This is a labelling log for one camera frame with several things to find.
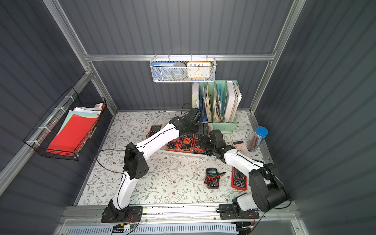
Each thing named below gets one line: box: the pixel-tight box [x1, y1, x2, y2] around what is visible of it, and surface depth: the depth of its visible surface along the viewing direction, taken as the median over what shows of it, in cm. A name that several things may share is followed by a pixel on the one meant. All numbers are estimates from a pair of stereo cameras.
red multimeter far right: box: [231, 166, 248, 191], surface depth 83 cm
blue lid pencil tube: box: [247, 126, 269, 153], surface depth 86 cm
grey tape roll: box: [170, 62, 188, 80], surface depth 90 cm
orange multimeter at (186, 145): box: [179, 137, 193, 153], surface depth 97 cm
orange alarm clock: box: [187, 61, 212, 81], surface depth 90 cm
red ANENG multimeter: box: [191, 133, 205, 154], surface depth 95 cm
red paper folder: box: [46, 114, 98, 156], surface depth 70 cm
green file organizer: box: [195, 80, 242, 131], surface depth 101 cm
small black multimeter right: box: [204, 167, 228, 189], surface depth 84 cm
